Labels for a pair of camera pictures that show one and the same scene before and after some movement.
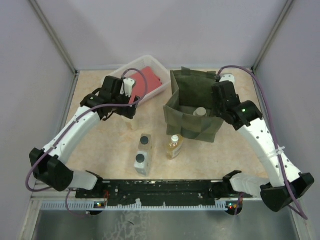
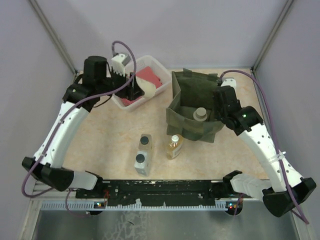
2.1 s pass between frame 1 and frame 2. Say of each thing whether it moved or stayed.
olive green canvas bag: stayed
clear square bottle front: stayed
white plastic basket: stayed
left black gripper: moved
